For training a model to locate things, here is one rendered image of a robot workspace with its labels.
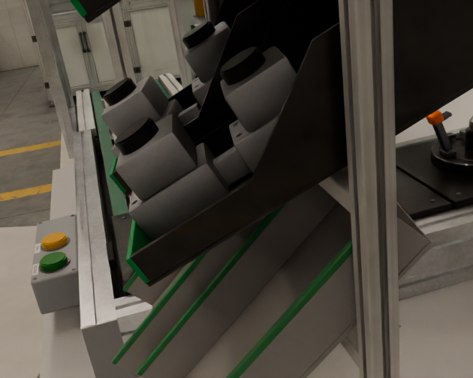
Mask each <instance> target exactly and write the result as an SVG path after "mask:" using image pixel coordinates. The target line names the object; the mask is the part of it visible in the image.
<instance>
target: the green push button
mask: <svg viewBox="0 0 473 378"><path fill-rule="evenodd" d="M67 262H68V258H67V256H66V254H65V253H62V252H54V253H49V254H47V255H46V256H44V257H43V258H42V259H41V261H40V266H41V269H42V270H44V271H53V270H56V269H60V268H61V267H62V266H64V265H65V264H66V263H67Z"/></svg>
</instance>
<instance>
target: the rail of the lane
mask: <svg viewBox="0 0 473 378"><path fill-rule="evenodd" d="M74 170H75V190H76V210H77V250H78V269H79V289H80V328H81V332H82V334H83V339H84V341H85V344H86V348H87V351H88V354H89V358H90V361H91V364H92V368H93V371H94V374H95V378H133V376H132V374H131V372H130V371H129V370H126V369H124V368H123V367H120V366H118V365H117V364H112V359H113V358H114V356H115V355H116V354H117V352H118V351H120V349H121V348H122V347H123V346H124V343H123V340H122V334H121V331H120V329H119V324H118V321H117V318H116V307H115V302H114V299H117V298H120V294H119V285H118V280H117V275H116V269H117V264H116V256H115V251H114V248H113V243H112V242H111V237H110V228H109V223H108V218H107V209H106V204H105V198H104V190H103V185H102V180H101V171H100V166H99V162H98V157H97V153H96V150H95V144H94V141H93V139H92V132H91V129H88V130H84V131H83V133H81V132H80V131H78V132H74Z"/></svg>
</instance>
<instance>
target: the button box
mask: <svg viewBox="0 0 473 378"><path fill-rule="evenodd" d="M51 233H65V234H66V236H67V238H68V241H67V243H66V244H64V245H62V246H61V247H58V248H55V249H49V250H48V249H44V248H43V246H42V244H41V241H42V239H43V238H44V237H45V236H47V235H49V234H51ZM54 252H62V253H65V254H66V256H67V258H68V262H67V263H66V264H65V265H64V266H62V267H61V268H59V269H56V270H53V271H44V270H42V269H41V266H40V261H41V259H42V258H43V257H44V256H46V255H47V254H51V253H54ZM31 285H32V289H33V292H34V294H35V298H36V301H37V303H38V307H39V310H40V312H41V314H48V313H52V312H54V311H60V310H63V309H66V308H71V307H74V306H77V305H80V289H79V269H78V250H77V216H76V215H75V214H72V215H69V216H65V217H60V218H56V219H52V220H47V221H43V222H39V223H38V224H37V230H36V237H35V250H34V257H33V264H32V277H31Z"/></svg>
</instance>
